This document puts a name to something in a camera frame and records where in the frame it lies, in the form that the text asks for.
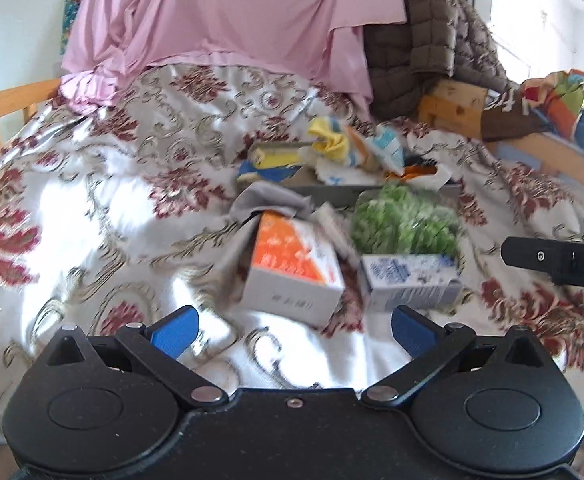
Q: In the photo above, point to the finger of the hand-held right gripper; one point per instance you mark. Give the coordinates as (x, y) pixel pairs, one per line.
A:
(536, 256)

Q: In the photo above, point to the grey printed cardboard tray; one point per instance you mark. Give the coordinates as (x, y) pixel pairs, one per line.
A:
(332, 195)

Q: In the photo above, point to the brown quilted jacket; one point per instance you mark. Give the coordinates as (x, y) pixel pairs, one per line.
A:
(421, 35)

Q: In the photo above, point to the pink sheet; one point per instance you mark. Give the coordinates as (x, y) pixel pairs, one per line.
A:
(222, 10)

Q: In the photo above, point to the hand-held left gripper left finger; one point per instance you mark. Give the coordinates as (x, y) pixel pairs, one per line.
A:
(174, 332)

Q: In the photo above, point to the grey cloth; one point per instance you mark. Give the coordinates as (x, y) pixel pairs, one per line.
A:
(272, 202)

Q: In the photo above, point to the white crumpled cloth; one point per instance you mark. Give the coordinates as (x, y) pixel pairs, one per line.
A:
(441, 175)

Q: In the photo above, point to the colourful patterned cloth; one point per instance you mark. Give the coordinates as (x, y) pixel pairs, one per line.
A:
(72, 5)

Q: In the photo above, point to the colourful bag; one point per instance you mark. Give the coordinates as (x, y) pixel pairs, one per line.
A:
(566, 100)

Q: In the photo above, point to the blue and white carton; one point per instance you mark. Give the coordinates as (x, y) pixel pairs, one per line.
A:
(411, 280)

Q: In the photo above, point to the wooden bed frame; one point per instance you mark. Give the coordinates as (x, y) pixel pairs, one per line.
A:
(2, 110)

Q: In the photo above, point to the orange packet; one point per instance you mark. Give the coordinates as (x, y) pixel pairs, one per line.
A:
(416, 172)

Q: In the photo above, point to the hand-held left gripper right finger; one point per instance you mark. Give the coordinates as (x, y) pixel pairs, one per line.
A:
(411, 332)

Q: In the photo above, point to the brown cloth with white print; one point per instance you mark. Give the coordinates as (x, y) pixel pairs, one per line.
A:
(501, 115)

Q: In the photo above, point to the white blue-dotted towel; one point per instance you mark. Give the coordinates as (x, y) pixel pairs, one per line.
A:
(337, 172)

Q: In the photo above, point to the floral bedspread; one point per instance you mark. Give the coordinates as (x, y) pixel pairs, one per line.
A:
(97, 210)

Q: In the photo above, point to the orange and white box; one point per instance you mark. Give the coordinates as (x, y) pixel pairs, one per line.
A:
(292, 280)

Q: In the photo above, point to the colourful striped sock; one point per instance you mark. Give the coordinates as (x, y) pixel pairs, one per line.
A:
(329, 140)

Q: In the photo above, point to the white air conditioner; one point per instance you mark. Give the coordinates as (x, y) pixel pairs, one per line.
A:
(482, 0)

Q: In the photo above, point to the green leafy bag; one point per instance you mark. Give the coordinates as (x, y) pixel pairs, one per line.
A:
(401, 220)

